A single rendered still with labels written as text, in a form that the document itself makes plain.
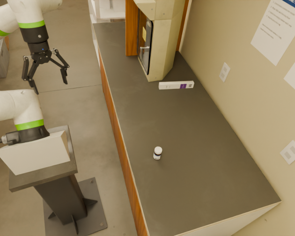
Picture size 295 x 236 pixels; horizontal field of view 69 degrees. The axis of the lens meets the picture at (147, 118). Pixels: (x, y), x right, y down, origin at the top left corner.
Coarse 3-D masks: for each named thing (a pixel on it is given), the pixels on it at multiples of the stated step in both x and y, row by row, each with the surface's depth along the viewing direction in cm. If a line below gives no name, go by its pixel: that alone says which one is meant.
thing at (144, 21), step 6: (144, 18) 142; (144, 24) 144; (150, 24) 132; (150, 30) 134; (150, 36) 136; (138, 42) 168; (144, 42) 151; (150, 42) 139; (138, 48) 171; (150, 48) 142; (138, 54) 174; (144, 54) 156; (144, 60) 159; (144, 66) 162
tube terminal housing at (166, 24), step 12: (156, 0) 119; (168, 0) 121; (180, 0) 131; (156, 12) 124; (168, 12) 126; (180, 12) 139; (156, 24) 130; (168, 24) 132; (180, 24) 150; (156, 36) 136; (168, 36) 138; (156, 48) 143; (168, 48) 147; (156, 60) 150; (168, 60) 159; (144, 72) 170; (156, 72) 158; (168, 72) 172
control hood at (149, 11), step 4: (136, 0) 120; (140, 0) 120; (144, 0) 121; (148, 0) 121; (152, 0) 121; (136, 4) 118; (140, 4) 118; (144, 4) 119; (148, 4) 120; (152, 4) 120; (140, 8) 120; (144, 8) 121; (148, 8) 121; (152, 8) 122; (144, 12) 122; (148, 12) 123; (152, 12) 124; (148, 16) 125; (152, 16) 125
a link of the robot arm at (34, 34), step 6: (24, 30) 79; (30, 30) 79; (36, 30) 80; (42, 30) 81; (24, 36) 80; (30, 36) 80; (36, 36) 80; (42, 36) 82; (48, 36) 86; (30, 42) 81; (36, 42) 82
